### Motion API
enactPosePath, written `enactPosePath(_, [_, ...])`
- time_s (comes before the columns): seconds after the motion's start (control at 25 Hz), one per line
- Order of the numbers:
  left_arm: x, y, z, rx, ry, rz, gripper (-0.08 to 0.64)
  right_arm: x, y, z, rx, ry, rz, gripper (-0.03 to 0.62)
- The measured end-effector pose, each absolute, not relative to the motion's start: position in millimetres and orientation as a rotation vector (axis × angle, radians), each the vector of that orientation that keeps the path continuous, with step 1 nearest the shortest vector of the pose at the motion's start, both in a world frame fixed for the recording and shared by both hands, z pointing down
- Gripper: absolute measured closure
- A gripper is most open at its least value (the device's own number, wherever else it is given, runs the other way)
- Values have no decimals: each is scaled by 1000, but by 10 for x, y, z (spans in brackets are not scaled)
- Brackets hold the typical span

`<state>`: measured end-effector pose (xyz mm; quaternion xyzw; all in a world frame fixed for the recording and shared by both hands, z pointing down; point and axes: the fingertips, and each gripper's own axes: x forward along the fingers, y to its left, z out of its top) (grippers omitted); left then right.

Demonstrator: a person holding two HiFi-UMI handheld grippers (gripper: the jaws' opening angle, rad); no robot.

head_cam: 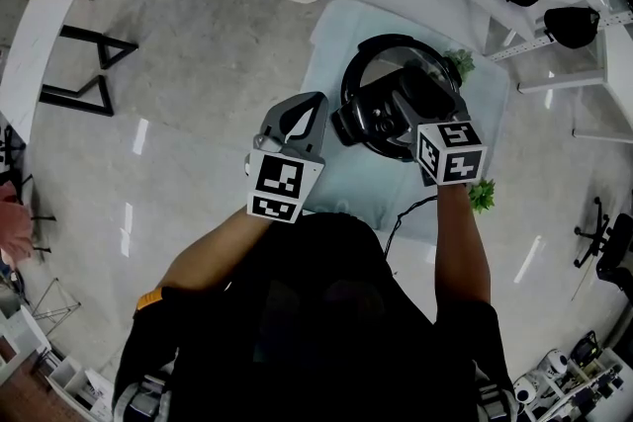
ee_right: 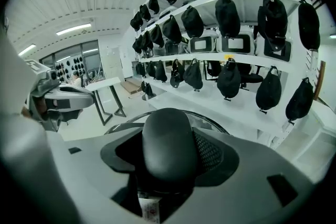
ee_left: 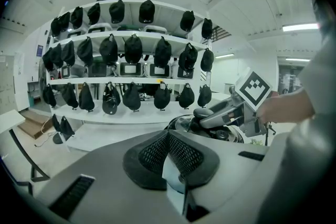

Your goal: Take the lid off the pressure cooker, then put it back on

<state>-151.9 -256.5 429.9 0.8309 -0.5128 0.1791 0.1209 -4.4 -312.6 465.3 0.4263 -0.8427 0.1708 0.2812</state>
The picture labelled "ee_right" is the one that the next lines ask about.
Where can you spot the white shelving unit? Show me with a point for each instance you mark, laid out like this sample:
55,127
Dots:
189,105

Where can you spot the brown cardboard box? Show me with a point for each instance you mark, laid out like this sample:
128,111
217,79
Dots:
132,85

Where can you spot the row of shelved grey appliances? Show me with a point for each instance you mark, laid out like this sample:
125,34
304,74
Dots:
233,44

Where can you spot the black glass pot lid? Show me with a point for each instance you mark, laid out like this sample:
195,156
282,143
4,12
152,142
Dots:
168,144

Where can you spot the glass partition window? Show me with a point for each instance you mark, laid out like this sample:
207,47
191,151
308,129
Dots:
90,57

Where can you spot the white locker cabinet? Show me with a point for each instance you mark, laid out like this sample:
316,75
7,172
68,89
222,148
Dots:
111,63

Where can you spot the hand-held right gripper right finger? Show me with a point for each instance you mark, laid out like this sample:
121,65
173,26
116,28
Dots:
236,204

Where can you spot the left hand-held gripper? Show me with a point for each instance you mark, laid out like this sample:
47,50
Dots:
47,78

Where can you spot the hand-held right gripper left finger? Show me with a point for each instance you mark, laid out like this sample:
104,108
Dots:
92,186

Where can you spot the long ceiling light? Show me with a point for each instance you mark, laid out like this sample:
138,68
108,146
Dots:
73,29
27,50

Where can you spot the white desk with black legs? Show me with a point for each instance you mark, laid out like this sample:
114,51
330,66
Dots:
102,84

